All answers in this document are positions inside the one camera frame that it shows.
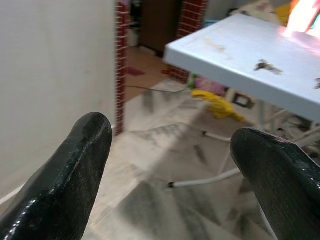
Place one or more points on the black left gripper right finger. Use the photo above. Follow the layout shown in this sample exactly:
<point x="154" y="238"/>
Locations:
<point x="280" y="180"/>

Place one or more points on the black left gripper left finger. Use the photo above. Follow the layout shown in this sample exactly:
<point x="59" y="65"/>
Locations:
<point x="65" y="180"/>

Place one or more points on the keys with black fob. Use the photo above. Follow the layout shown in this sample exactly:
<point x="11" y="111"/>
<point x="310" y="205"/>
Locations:
<point x="317" y="83"/>

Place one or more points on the silver keys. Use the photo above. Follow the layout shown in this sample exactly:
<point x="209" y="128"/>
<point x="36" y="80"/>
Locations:
<point x="266" y="67"/>

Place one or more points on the white table leg tube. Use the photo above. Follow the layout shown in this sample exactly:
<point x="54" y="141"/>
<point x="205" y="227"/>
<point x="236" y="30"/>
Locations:
<point x="217" y="136"/>
<point x="205" y="180"/>

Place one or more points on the white stool with square hole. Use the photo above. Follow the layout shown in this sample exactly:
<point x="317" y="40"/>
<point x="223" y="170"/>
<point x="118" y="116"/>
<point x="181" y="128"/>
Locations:
<point x="241" y="98"/>

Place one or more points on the yellow cloth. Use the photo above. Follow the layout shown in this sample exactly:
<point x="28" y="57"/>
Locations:
<point x="220" y="105"/>

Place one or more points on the red floor mat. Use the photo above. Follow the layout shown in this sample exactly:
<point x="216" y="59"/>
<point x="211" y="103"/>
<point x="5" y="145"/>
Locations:
<point x="136" y="71"/>

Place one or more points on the red tiled doorway pillar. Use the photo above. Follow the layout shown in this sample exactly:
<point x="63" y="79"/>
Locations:
<point x="121" y="62"/>
<point x="191" y="17"/>

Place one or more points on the white plastic table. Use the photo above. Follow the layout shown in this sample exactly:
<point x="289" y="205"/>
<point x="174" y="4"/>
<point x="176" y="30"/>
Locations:
<point x="250" y="50"/>

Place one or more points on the white bin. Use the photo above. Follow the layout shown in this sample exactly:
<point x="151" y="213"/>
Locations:
<point x="133" y="37"/>

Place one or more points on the dinosaur print pillow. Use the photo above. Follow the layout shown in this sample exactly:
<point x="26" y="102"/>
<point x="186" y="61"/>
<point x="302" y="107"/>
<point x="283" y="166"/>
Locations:
<point x="260" y="12"/>

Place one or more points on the yellow pillow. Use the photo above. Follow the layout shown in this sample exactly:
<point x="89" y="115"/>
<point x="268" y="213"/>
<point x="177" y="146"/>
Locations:
<point x="283" y="10"/>

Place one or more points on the blue plastic box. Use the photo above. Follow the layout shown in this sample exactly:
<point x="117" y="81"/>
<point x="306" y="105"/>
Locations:
<point x="210" y="23"/>

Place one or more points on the dark wooden door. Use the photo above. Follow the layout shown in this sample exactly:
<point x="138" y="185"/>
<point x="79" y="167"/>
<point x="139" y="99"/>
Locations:
<point x="157" y="25"/>

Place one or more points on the white table leg frame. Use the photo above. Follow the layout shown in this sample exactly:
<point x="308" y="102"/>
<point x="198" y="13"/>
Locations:
<point x="282" y="120"/>

